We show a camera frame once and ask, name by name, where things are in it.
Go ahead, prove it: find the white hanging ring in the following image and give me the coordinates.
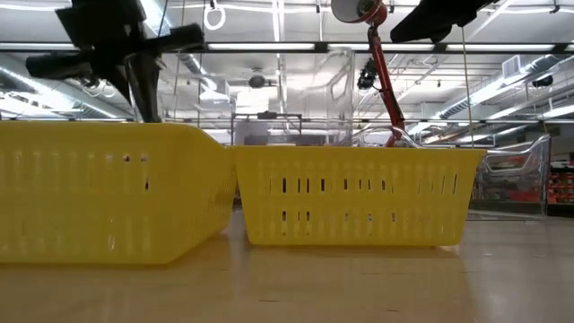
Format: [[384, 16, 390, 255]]
[[203, 3, 227, 32]]

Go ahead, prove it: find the black camera on lamp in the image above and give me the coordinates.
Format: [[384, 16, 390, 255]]
[[356, 57, 379, 92]]

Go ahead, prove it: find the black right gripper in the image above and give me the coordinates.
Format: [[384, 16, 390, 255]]
[[389, 0, 495, 44]]

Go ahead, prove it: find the red desk lamp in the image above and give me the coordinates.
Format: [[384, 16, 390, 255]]
[[330, 0, 407, 148]]

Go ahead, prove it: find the small white cable loop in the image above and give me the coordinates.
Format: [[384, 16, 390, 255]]
[[87, 80, 117, 100]]

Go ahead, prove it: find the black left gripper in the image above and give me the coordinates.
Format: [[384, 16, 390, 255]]
[[24, 0, 205, 124]]

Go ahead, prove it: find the black overhead frame beam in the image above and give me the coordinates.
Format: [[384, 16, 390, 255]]
[[0, 41, 574, 56]]

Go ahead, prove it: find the red storage bins shelf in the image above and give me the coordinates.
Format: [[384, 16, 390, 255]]
[[546, 169, 574, 205]]

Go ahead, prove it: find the large yellow slotted plastic basket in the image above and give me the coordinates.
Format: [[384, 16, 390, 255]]
[[0, 119, 239, 266]]

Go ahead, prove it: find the black hanging cable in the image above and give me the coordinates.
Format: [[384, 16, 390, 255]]
[[156, 0, 170, 38]]

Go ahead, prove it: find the round black ceiling camera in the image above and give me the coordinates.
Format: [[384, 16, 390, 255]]
[[248, 69, 267, 90]]

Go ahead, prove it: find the silver ceiling air duct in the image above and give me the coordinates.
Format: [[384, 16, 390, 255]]
[[0, 53, 134, 120]]

